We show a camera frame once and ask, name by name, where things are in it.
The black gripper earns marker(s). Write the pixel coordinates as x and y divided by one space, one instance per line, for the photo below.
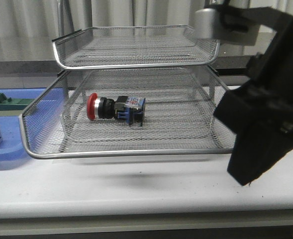
260 112

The red emergency stop button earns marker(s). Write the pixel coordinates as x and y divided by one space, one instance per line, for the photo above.
126 108

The silver mesh tray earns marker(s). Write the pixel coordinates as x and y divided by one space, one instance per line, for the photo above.
180 102
133 47

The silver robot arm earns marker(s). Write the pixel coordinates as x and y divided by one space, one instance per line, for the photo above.
208 26

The grey stone counter ledge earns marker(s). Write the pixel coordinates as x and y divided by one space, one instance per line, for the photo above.
12 63

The blue plastic tray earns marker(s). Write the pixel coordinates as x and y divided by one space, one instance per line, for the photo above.
9 149

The white pleated curtain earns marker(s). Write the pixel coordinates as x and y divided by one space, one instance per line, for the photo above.
27 27

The green terminal block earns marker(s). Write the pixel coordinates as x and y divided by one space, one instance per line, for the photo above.
12 104

